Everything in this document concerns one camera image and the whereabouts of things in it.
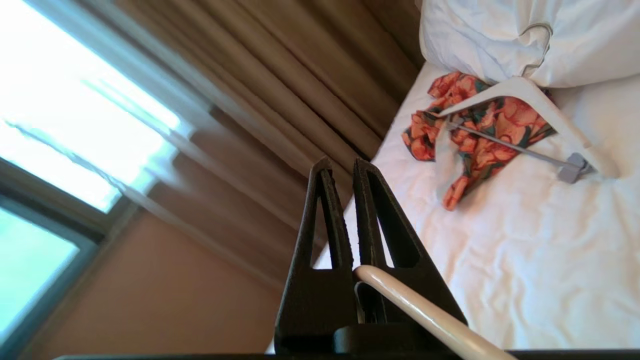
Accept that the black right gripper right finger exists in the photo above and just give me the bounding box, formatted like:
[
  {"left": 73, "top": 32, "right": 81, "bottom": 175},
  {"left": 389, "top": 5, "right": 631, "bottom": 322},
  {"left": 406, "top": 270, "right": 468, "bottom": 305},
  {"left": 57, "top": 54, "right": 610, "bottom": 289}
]
[{"left": 352, "top": 158, "right": 469, "bottom": 326}]

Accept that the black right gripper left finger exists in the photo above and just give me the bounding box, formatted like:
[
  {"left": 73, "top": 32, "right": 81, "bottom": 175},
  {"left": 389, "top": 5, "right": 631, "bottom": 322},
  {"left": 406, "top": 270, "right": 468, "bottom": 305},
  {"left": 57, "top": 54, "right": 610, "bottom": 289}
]
[{"left": 274, "top": 156, "right": 359, "bottom": 352}]

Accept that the cream wire clothes hanger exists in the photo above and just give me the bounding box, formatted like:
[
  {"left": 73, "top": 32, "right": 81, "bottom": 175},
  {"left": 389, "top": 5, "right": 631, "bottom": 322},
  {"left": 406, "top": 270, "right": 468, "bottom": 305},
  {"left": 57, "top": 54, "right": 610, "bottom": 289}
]
[{"left": 352, "top": 265, "right": 517, "bottom": 360}]

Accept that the white hanger with metal bar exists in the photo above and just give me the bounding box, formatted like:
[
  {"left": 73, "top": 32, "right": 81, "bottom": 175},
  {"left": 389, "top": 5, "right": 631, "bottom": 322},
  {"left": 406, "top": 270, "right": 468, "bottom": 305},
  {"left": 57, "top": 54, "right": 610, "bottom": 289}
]
[{"left": 434, "top": 22, "right": 621, "bottom": 185}]

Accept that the orange floral garment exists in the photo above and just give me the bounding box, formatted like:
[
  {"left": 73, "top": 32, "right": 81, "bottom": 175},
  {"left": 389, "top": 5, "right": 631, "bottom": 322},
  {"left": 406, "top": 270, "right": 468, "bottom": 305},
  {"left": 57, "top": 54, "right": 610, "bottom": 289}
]
[{"left": 402, "top": 71, "right": 557, "bottom": 211}]

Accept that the white sheeted bed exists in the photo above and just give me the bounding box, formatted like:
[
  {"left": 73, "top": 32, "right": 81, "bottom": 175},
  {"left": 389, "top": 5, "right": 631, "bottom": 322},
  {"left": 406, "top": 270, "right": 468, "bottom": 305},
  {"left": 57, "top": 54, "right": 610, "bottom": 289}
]
[{"left": 265, "top": 60, "right": 640, "bottom": 353}]

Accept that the brown curtain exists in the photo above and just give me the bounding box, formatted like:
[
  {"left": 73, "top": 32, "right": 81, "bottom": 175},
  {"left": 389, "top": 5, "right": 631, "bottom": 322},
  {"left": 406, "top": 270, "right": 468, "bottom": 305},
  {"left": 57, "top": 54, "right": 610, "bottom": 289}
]
[{"left": 30, "top": 0, "right": 426, "bottom": 293}]

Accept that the white pillow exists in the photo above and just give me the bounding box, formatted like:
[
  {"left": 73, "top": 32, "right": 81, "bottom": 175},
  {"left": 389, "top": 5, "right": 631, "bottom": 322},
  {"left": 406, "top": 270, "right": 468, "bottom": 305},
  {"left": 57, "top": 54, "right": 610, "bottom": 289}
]
[{"left": 419, "top": 0, "right": 640, "bottom": 89}]

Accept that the bright glass window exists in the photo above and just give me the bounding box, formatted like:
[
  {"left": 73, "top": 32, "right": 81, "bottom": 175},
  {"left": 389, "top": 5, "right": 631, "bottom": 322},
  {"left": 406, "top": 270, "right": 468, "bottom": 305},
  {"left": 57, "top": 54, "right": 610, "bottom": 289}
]
[{"left": 0, "top": 0, "right": 213, "bottom": 358}]

